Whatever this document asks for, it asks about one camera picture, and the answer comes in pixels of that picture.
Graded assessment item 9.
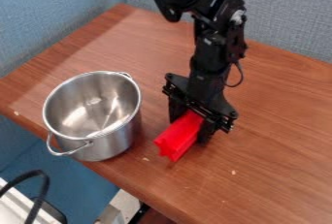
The red block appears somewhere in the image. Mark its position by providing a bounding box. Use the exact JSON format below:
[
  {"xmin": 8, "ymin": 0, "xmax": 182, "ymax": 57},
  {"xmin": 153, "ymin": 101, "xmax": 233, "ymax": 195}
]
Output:
[{"xmin": 154, "ymin": 111, "xmax": 203, "ymax": 162}]

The stainless steel pot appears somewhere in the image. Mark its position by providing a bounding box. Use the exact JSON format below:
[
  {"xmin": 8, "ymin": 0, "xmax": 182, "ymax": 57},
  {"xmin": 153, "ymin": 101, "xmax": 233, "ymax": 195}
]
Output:
[{"xmin": 43, "ymin": 71, "xmax": 142, "ymax": 161}]

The black hose bottom left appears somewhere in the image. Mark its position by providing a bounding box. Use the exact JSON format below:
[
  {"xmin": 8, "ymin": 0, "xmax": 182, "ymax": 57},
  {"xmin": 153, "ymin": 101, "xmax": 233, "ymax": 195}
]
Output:
[{"xmin": 0, "ymin": 169, "xmax": 52, "ymax": 224}]

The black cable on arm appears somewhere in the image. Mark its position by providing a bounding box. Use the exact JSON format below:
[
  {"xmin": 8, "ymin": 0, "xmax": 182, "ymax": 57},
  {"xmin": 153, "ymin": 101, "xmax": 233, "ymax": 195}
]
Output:
[{"xmin": 224, "ymin": 61, "xmax": 245, "ymax": 88}]

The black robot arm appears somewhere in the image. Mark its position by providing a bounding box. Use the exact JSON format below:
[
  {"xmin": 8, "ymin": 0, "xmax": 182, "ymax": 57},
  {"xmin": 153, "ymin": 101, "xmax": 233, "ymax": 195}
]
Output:
[{"xmin": 154, "ymin": 0, "xmax": 248, "ymax": 144}]

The table leg frame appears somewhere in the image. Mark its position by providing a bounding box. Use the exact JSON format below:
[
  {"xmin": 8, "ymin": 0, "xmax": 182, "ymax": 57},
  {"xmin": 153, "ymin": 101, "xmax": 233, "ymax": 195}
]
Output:
[{"xmin": 95, "ymin": 188, "xmax": 174, "ymax": 224}]

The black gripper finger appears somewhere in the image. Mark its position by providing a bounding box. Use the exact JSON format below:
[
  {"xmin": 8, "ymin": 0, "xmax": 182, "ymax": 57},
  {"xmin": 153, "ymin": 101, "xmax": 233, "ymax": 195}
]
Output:
[
  {"xmin": 197, "ymin": 121, "xmax": 216, "ymax": 144},
  {"xmin": 169, "ymin": 98, "xmax": 187, "ymax": 122}
]

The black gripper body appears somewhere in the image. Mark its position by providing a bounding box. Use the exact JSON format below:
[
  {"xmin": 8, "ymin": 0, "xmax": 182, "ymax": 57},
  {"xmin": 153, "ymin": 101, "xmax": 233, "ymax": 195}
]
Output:
[{"xmin": 162, "ymin": 73, "xmax": 238, "ymax": 133}]

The dark chair part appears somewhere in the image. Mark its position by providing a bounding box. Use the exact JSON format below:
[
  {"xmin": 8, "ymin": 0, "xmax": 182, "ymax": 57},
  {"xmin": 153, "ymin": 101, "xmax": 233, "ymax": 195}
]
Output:
[{"xmin": 24, "ymin": 197, "xmax": 67, "ymax": 224}]

